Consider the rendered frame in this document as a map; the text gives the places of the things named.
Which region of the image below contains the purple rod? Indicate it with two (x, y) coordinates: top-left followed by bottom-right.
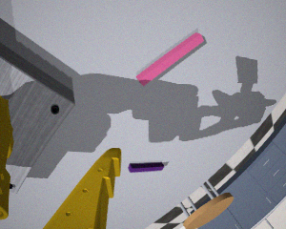
(128, 162), (164, 173)

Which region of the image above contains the pink rod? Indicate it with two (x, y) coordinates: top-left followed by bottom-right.
(136, 32), (204, 87)

